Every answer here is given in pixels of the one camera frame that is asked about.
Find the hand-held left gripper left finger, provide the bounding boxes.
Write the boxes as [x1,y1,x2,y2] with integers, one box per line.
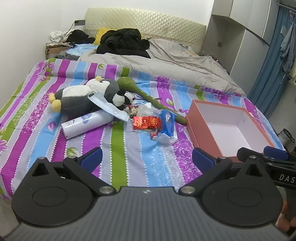
[31,147,117,196]

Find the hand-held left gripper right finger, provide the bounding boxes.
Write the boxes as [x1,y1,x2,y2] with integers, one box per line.
[179,148,267,195]

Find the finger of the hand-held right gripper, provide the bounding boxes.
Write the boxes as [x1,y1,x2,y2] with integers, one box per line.
[264,146,290,161]
[236,147,273,164]

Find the orange cardboard box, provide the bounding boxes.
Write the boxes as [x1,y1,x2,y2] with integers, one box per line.
[185,99,277,163]

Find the blue tissue packet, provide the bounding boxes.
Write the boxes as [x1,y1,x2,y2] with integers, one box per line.
[151,109,178,143]

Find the blue face mask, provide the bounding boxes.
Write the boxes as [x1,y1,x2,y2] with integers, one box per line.
[87,83,130,122]

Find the red foil packet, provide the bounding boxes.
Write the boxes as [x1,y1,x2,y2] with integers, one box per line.
[133,116,161,131]

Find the black white panda plush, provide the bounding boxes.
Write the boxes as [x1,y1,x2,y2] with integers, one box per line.
[112,90,137,107]

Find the person's right hand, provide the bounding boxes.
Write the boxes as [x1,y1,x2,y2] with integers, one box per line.
[279,200,296,232]

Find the small trash bin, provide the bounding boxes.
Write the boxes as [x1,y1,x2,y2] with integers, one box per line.
[277,128,292,142]

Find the white spray bottle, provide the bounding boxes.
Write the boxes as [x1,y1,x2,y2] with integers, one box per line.
[61,109,114,140]

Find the striped floral bed sheet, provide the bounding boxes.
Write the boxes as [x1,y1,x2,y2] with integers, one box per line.
[0,58,286,202]

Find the grey white penguin plush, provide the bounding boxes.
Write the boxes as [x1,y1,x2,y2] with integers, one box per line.
[48,76,121,114]

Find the blue curtain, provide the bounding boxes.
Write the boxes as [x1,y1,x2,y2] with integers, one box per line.
[247,8,294,118]

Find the green massage hammer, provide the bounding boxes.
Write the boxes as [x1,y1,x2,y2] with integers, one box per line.
[116,76,187,126]

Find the grey duvet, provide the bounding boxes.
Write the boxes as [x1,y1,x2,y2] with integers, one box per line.
[77,39,247,96]

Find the hanging denim clothes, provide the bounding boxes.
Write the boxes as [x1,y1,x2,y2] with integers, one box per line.
[280,22,296,80]

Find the dark grey cloth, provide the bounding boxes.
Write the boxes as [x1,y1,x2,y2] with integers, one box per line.
[54,51,80,61]

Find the light blue cloth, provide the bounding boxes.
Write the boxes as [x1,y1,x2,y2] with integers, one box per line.
[66,44,100,56]

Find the brown cardboard box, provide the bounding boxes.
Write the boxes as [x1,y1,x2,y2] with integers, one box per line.
[46,44,74,59]

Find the grey wardrobe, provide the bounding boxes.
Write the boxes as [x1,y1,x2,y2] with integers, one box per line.
[201,0,281,75]

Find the large black clothes pile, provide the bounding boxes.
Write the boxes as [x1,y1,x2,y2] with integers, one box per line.
[96,28,152,59]

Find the small black clothes pile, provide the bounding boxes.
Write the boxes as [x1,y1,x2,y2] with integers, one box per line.
[66,29,95,44]

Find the yellow pillow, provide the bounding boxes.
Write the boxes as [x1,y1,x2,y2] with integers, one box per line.
[94,28,110,45]

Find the white crumpled cloth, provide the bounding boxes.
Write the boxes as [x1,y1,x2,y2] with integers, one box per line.
[46,30,70,45]

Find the beige quilted headboard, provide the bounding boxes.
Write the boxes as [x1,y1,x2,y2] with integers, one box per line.
[84,7,207,54]

